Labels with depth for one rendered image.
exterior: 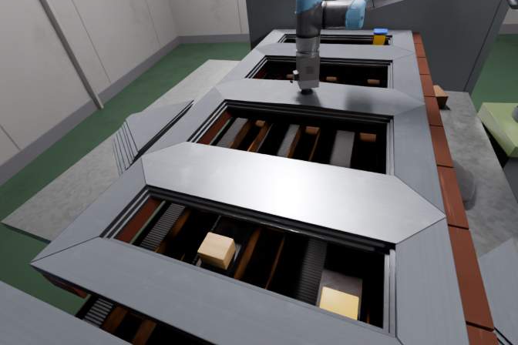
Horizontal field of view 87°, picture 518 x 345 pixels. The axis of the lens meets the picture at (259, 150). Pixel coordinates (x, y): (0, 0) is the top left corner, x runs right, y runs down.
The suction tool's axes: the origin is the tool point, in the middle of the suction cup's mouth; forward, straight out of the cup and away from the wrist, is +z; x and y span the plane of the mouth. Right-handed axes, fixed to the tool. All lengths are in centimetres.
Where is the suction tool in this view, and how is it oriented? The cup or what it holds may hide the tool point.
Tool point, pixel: (307, 95)
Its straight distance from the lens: 100.1
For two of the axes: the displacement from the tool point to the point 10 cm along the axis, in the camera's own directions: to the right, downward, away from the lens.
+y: 0.5, 6.2, -7.8
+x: 9.9, -1.0, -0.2
